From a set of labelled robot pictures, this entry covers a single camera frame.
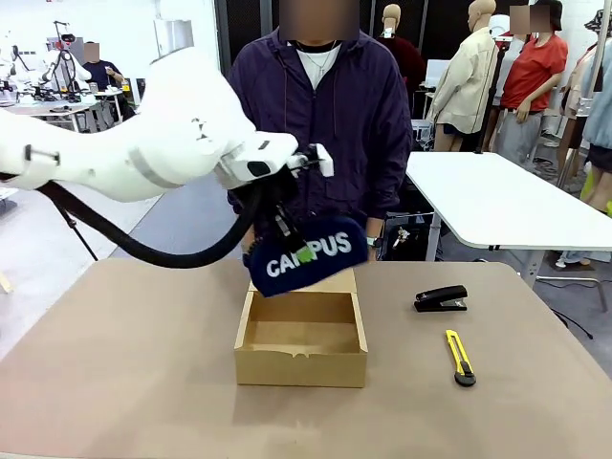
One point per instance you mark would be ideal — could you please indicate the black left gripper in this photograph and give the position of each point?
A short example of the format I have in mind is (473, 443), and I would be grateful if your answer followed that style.
(279, 196)

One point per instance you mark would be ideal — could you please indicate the navy CAMPUS pencil case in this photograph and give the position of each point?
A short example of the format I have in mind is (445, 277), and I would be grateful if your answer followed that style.
(330, 268)

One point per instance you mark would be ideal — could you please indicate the brown cardboard box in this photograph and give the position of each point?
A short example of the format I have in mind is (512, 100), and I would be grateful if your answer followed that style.
(301, 370)

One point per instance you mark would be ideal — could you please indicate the black stapler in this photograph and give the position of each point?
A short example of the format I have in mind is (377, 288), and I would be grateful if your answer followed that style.
(440, 296)

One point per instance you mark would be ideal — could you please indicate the yellow utility knife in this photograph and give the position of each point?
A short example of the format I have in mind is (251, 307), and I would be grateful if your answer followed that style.
(460, 358)

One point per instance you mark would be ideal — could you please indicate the person's left forearm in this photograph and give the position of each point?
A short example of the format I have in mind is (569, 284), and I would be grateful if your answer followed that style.
(374, 225)

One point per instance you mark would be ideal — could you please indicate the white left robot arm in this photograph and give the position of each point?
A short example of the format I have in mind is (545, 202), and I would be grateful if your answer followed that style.
(181, 119)

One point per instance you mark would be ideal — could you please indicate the person's right hand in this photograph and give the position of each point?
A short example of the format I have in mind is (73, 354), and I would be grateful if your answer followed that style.
(248, 245)

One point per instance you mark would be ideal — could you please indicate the person's left hand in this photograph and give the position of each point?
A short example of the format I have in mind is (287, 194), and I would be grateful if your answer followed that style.
(375, 254)

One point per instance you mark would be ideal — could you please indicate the white smartwatch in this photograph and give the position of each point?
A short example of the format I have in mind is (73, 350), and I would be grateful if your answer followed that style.
(375, 240)

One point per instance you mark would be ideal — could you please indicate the person in purple jacket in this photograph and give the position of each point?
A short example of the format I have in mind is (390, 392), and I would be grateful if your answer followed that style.
(344, 143)

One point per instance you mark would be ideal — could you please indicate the bunch of keys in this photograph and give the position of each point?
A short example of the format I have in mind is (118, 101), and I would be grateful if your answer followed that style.
(402, 238)

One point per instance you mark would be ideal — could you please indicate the white table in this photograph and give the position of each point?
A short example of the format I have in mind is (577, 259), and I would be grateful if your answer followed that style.
(502, 201)

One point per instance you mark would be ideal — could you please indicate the mannequin in dark red top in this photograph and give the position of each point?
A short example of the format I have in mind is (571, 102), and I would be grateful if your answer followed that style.
(406, 57)

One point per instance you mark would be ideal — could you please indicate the mannequin in beige jacket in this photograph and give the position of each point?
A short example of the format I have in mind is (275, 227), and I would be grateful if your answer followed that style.
(466, 81)

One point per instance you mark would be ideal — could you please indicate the seated man in dark shirt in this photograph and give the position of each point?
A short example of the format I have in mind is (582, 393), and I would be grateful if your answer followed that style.
(102, 72)

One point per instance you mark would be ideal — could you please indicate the white workbench with robots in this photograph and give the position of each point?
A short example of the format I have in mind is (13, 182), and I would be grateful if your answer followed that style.
(48, 109)

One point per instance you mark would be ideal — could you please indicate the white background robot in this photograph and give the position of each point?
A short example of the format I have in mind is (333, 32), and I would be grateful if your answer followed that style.
(64, 67)

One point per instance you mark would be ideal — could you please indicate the mannequin in light blue jacket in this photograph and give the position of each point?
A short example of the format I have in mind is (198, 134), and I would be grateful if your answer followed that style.
(597, 119)

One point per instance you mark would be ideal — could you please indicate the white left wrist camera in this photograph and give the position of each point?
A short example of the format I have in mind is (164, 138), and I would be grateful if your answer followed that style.
(322, 160)

